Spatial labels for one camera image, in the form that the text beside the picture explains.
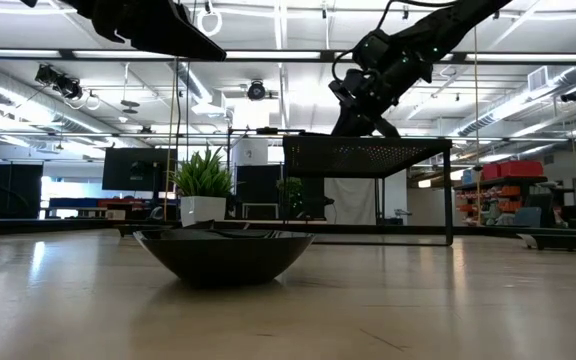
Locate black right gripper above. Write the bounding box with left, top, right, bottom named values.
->
left=331, top=79, right=404, bottom=139

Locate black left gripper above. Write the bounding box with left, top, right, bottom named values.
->
left=67, top=0, right=227, bottom=62

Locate black leaf-shaped mini plate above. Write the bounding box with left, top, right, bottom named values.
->
left=132, top=227, right=317, bottom=289

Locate black square mini plate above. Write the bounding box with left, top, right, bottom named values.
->
left=115, top=223, right=175, bottom=237
left=516, top=231, right=576, bottom=254

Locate black teardrop mini plate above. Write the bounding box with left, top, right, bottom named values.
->
left=183, top=218, right=218, bottom=232

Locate black perforated metal shelf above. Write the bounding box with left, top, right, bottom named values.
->
left=282, top=135, right=454, bottom=247

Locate small dark green plant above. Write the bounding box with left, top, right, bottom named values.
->
left=275, top=176, right=305, bottom=220

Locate black monitor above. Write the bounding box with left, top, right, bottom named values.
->
left=101, top=147, right=178, bottom=192

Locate large red storage bin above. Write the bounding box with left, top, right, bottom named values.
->
left=498, top=159, right=545, bottom=178

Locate dark storage rack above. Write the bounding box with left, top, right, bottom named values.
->
left=452, top=174, right=576, bottom=227

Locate white ceiling air vent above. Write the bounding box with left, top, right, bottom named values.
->
left=526, top=66, right=550, bottom=92

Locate green plant in white pot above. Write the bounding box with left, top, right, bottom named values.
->
left=170, top=147, right=234, bottom=227

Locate dark cabinet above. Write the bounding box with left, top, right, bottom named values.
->
left=0, top=162, right=44, bottom=220

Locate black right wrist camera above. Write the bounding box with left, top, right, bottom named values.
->
left=327, top=69, right=369, bottom=109

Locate white hanging cable ring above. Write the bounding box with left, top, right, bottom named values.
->
left=196, top=9, right=223, bottom=39

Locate black hanging cable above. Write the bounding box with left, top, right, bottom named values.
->
left=174, top=57, right=183, bottom=151

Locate yellow hanging rope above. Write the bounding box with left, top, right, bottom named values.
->
left=471, top=24, right=483, bottom=224

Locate black overhead frame bar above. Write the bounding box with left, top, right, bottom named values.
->
left=0, top=48, right=576, bottom=65

